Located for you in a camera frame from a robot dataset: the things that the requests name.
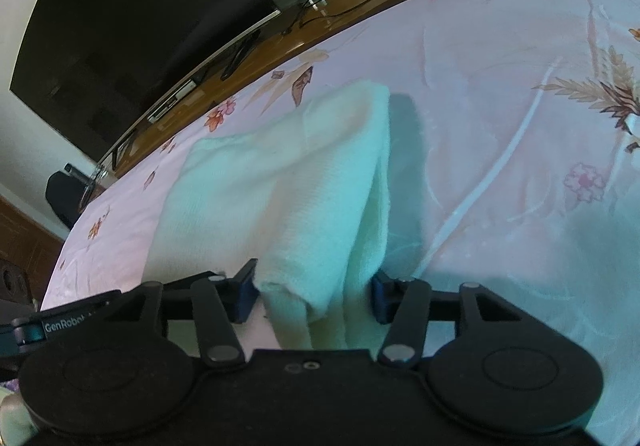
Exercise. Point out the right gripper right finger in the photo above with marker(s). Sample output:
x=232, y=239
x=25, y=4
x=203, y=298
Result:
x=404, y=306

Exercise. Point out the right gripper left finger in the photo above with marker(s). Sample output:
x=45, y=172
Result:
x=218, y=303

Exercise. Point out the white knitted garment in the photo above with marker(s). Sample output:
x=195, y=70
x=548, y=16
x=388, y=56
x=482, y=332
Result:
x=307, y=199

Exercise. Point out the black speaker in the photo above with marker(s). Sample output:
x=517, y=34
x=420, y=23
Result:
x=64, y=193

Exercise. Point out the silver set-top box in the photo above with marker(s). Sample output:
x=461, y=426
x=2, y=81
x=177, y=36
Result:
x=171, y=101

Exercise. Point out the pink floral bed sheet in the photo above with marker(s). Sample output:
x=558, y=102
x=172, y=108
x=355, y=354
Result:
x=514, y=163

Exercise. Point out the black remote control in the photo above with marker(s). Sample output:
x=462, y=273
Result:
x=245, y=47

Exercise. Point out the black flat screen television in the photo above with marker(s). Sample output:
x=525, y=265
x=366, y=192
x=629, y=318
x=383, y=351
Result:
x=92, y=68

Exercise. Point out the wooden tv console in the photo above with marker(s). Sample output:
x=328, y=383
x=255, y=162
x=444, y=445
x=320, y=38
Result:
x=283, y=38

